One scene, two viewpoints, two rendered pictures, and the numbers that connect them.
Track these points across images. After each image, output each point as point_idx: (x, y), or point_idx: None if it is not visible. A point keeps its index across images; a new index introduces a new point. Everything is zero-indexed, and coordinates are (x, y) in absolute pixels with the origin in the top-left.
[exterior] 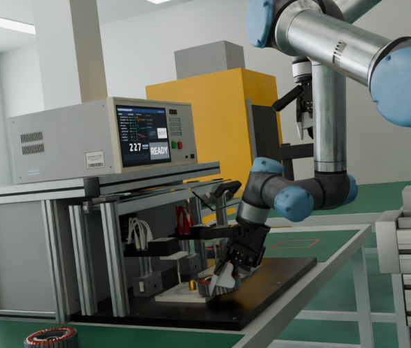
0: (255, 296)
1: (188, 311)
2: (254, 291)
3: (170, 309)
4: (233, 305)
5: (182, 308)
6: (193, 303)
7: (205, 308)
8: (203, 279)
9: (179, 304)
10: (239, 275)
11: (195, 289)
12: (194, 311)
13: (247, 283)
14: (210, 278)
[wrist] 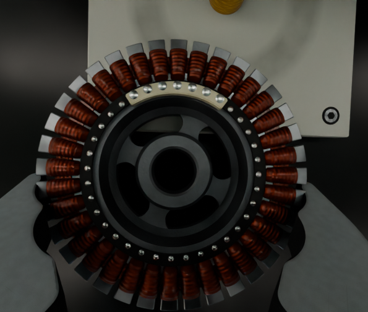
0: (192, 309)
1: None
2: (270, 274)
3: None
4: (67, 267)
5: (0, 64)
6: (80, 75)
7: (20, 163)
8: (141, 81)
9: (65, 17)
10: (196, 307)
11: (222, 13)
12: None
13: None
14: (201, 103)
